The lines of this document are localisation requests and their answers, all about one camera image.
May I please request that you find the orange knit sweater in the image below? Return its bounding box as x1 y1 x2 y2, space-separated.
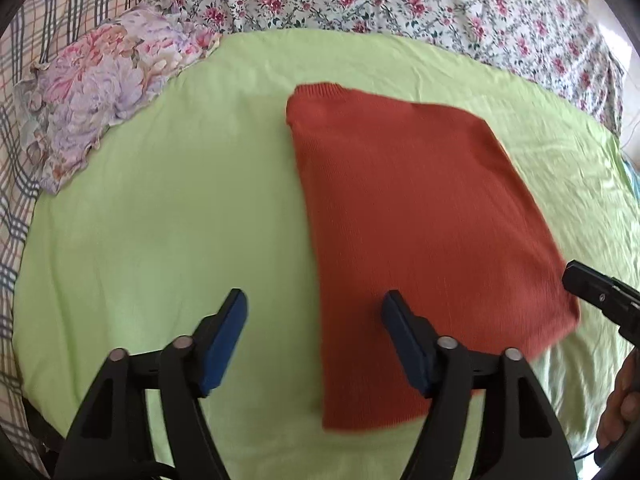
286 84 579 431

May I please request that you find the person's right hand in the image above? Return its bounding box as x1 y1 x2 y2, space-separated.
597 350 639 448

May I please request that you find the light green bed sheet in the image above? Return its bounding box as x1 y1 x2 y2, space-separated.
13 29 639 479

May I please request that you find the floral rose quilt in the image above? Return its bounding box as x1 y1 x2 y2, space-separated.
174 0 623 133

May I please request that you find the pastel floral pillow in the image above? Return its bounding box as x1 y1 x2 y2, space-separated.
14 3 220 194

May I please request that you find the plaid checked blanket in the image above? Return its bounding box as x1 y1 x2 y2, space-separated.
1 0 141 478

